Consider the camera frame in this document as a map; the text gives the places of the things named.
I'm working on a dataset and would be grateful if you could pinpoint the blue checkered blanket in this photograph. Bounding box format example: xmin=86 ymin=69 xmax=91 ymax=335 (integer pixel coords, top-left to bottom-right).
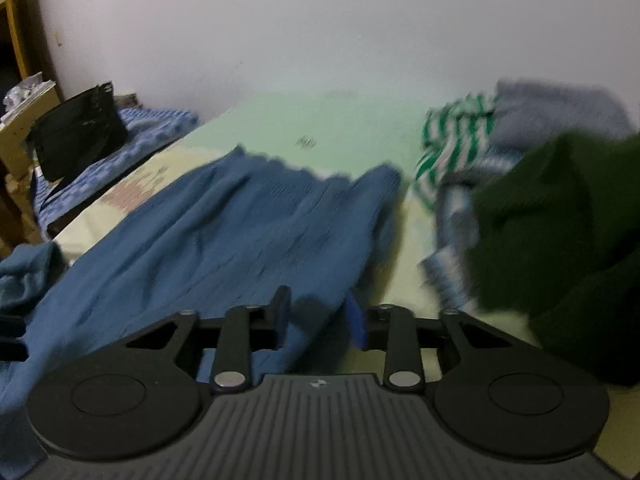
xmin=32 ymin=107 xmax=200 ymax=238

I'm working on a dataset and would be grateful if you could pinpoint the dark green garment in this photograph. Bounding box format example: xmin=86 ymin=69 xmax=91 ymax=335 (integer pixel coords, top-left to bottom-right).
xmin=465 ymin=132 xmax=639 ymax=388

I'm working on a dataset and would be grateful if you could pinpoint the grey blue garment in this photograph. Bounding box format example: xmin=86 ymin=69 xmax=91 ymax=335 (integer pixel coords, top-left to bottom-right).
xmin=422 ymin=78 xmax=638 ymax=310

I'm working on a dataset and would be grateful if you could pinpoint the blue fleece garment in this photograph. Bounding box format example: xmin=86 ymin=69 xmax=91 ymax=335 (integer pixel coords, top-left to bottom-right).
xmin=1 ymin=148 xmax=401 ymax=479

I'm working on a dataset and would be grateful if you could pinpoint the cardboard box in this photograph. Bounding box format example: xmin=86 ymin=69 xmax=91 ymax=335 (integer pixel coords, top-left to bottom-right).
xmin=0 ymin=73 xmax=61 ymax=180

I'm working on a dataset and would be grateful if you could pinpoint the black bag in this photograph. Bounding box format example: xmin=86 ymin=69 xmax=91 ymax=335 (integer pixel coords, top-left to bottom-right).
xmin=25 ymin=81 xmax=129 ymax=182

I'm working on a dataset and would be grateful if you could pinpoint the green white striped garment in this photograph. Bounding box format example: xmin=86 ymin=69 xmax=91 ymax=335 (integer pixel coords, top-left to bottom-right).
xmin=413 ymin=92 xmax=497 ymax=210

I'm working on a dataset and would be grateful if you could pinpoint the pastel patterned bed sheet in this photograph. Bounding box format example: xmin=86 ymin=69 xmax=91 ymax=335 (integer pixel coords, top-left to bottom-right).
xmin=53 ymin=93 xmax=639 ymax=478

